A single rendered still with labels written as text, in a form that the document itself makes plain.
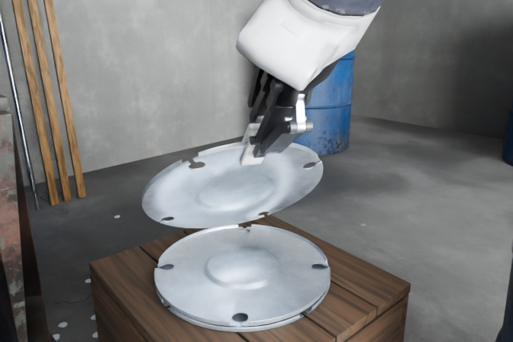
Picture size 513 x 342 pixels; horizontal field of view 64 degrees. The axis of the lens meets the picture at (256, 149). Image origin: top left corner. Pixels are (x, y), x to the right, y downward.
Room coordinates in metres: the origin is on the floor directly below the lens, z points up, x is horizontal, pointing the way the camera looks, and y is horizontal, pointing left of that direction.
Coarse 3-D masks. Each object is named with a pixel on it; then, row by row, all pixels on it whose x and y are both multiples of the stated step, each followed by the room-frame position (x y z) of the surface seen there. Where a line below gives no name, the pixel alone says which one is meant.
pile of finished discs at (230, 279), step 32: (256, 224) 0.75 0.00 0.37; (160, 256) 0.63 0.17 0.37; (192, 256) 0.64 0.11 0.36; (224, 256) 0.63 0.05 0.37; (256, 256) 0.63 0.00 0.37; (288, 256) 0.64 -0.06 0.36; (320, 256) 0.64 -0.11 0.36; (160, 288) 0.55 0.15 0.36; (192, 288) 0.55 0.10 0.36; (224, 288) 0.55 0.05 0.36; (256, 288) 0.55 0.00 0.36; (288, 288) 0.55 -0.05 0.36; (320, 288) 0.55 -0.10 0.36; (192, 320) 0.48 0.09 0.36; (224, 320) 0.48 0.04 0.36; (256, 320) 0.48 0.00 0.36; (288, 320) 0.48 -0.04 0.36
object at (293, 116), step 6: (300, 96) 0.40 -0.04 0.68; (300, 102) 0.40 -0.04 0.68; (294, 108) 0.40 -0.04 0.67; (300, 108) 0.40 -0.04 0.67; (294, 114) 0.40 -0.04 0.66; (300, 114) 0.40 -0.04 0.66; (288, 120) 0.41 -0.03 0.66; (294, 120) 0.40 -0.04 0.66; (300, 120) 0.40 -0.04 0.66; (300, 126) 0.40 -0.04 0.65; (300, 132) 0.40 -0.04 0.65
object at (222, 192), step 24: (240, 144) 0.52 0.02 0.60; (168, 168) 0.52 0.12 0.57; (216, 168) 0.54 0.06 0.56; (240, 168) 0.56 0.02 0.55; (264, 168) 0.57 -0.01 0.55; (288, 168) 0.59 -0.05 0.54; (312, 168) 0.61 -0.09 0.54; (144, 192) 0.55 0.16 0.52; (168, 192) 0.56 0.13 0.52; (192, 192) 0.58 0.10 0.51; (216, 192) 0.61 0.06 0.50; (240, 192) 0.63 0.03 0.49; (264, 192) 0.65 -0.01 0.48; (288, 192) 0.66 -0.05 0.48; (168, 216) 0.62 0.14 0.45; (192, 216) 0.64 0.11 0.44; (216, 216) 0.66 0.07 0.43; (240, 216) 0.69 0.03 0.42; (264, 216) 0.71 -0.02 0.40
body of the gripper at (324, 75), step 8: (336, 64) 0.39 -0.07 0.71; (328, 72) 0.39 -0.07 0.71; (312, 80) 0.39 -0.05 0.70; (320, 80) 0.39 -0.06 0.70; (288, 88) 0.40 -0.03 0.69; (312, 88) 0.40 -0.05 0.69; (280, 96) 0.42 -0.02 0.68; (288, 96) 0.40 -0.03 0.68; (296, 96) 0.40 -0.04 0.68; (280, 104) 0.42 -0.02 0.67; (288, 104) 0.41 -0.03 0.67; (296, 104) 0.40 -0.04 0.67
